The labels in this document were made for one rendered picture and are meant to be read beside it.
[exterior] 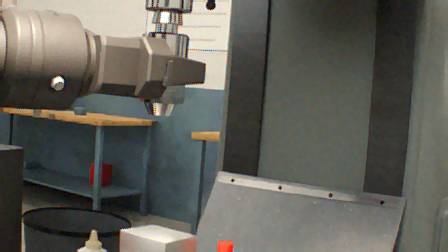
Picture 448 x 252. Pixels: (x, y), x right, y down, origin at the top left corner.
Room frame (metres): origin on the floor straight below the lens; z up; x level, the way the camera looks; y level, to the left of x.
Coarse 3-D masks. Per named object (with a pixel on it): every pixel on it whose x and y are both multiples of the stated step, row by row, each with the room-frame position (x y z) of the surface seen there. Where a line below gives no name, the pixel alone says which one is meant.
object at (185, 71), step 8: (176, 56) 0.61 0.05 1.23; (176, 64) 0.61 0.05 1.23; (184, 64) 0.61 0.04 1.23; (192, 64) 0.62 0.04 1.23; (200, 64) 0.62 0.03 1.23; (176, 72) 0.61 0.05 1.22; (184, 72) 0.61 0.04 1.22; (192, 72) 0.62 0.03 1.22; (200, 72) 0.62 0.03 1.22; (176, 80) 0.61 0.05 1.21; (184, 80) 0.61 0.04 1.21; (192, 80) 0.62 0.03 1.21; (200, 80) 0.62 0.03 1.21
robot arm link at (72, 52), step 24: (48, 24) 0.51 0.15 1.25; (72, 24) 0.53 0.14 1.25; (48, 48) 0.51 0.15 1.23; (72, 48) 0.52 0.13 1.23; (96, 48) 0.55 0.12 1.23; (120, 48) 0.55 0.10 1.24; (144, 48) 0.56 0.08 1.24; (168, 48) 0.57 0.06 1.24; (48, 72) 0.51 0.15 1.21; (72, 72) 0.52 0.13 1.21; (96, 72) 0.55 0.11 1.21; (120, 72) 0.55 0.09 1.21; (144, 72) 0.56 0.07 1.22; (168, 72) 0.56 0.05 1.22; (48, 96) 0.52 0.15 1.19; (72, 96) 0.53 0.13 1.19; (120, 96) 0.59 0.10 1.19; (144, 96) 0.57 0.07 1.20
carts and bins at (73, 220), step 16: (48, 208) 2.71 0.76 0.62; (64, 208) 2.76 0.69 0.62; (80, 208) 2.78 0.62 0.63; (32, 224) 2.36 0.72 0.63; (48, 224) 2.70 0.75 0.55; (64, 224) 2.75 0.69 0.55; (80, 224) 2.77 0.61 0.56; (96, 224) 2.77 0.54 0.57; (112, 224) 2.73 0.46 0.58; (128, 224) 2.63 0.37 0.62; (32, 240) 2.37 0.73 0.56; (48, 240) 2.33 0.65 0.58; (64, 240) 2.32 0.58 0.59; (80, 240) 2.33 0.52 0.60; (112, 240) 2.41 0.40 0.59
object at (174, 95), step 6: (174, 48) 0.61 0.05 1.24; (180, 48) 0.62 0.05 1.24; (186, 48) 0.63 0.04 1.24; (174, 54) 0.61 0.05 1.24; (180, 54) 0.62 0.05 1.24; (186, 54) 0.63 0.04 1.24; (168, 90) 0.61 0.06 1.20; (174, 90) 0.62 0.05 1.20; (180, 90) 0.62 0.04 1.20; (162, 96) 0.61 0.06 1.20; (168, 96) 0.61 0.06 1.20; (174, 96) 0.62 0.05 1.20; (180, 96) 0.62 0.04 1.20; (150, 102) 0.61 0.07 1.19; (156, 102) 0.61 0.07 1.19; (162, 102) 0.61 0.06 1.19; (168, 102) 0.61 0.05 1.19; (174, 102) 0.62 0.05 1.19; (180, 102) 0.62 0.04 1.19
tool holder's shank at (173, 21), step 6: (156, 12) 0.62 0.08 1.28; (162, 12) 0.62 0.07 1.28; (168, 12) 0.62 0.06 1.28; (174, 12) 0.62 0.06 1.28; (180, 12) 0.63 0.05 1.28; (156, 18) 0.62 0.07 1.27; (162, 18) 0.62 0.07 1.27; (168, 18) 0.62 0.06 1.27; (174, 18) 0.62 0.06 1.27; (180, 18) 0.63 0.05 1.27; (156, 24) 0.63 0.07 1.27; (162, 24) 0.62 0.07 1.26; (168, 24) 0.62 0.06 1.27; (174, 24) 0.63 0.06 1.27; (180, 24) 0.63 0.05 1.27; (156, 30) 0.63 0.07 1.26; (162, 30) 0.62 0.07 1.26; (168, 30) 0.62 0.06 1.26; (174, 30) 0.63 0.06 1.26
